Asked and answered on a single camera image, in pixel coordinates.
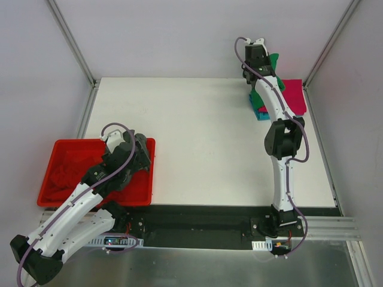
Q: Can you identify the red t shirt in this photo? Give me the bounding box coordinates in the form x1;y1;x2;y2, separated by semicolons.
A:
46;152;102;202

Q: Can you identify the red plastic bin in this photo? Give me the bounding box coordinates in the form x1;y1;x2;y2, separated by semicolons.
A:
37;138;156;207

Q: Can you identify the folded magenta t shirt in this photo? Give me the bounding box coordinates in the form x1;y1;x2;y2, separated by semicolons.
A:
259;78;308;116

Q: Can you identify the slotted cable duct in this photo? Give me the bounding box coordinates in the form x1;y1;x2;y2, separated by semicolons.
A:
251;240;273;252
85;235;144;249

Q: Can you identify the left slotted cable duct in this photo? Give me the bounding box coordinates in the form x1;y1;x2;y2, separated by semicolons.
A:
85;235;144;249

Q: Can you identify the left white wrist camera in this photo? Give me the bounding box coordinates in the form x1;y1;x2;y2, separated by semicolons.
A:
100;129;125;154

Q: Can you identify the grey t shirt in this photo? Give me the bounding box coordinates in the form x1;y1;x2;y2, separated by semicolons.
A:
118;133;151;191

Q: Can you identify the aluminium frame post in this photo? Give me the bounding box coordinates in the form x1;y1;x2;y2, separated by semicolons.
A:
303;0;362;90
45;0;98;87

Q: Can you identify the left aluminium frame post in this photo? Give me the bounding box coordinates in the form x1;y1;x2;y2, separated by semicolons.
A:
45;0;98;87

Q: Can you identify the right slotted cable duct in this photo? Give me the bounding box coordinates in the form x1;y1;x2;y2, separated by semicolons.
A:
251;240;273;252

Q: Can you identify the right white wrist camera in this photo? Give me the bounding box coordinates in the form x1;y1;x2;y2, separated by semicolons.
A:
245;38;269;56

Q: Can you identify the folded teal t shirt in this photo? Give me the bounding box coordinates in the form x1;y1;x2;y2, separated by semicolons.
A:
248;94;270;121

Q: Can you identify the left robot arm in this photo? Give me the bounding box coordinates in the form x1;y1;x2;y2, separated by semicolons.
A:
10;130;151;286

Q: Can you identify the green t shirt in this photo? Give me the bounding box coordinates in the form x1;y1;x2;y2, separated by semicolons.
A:
250;53;285;111

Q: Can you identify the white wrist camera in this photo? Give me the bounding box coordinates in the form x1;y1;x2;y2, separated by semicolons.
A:
245;38;269;56
100;129;125;154

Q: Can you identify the right aluminium frame post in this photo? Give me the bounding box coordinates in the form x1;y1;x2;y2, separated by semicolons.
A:
303;0;362;90

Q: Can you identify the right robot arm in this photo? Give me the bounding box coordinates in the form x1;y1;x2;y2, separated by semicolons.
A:
243;43;305;238

